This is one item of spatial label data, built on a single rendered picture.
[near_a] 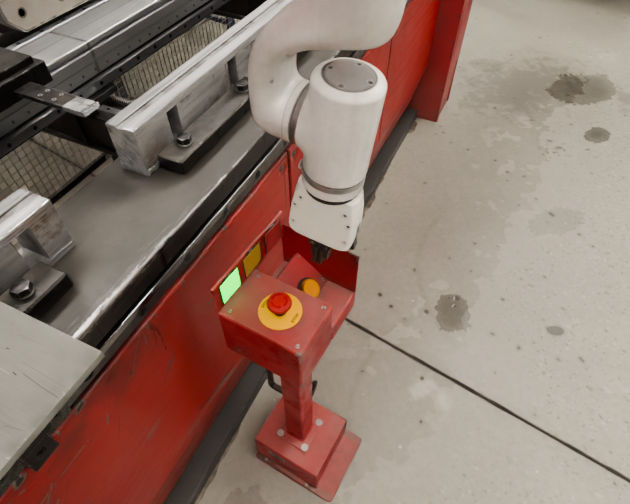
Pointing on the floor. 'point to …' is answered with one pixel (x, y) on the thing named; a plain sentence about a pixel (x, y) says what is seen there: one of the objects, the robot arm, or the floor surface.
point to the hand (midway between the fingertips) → (321, 249)
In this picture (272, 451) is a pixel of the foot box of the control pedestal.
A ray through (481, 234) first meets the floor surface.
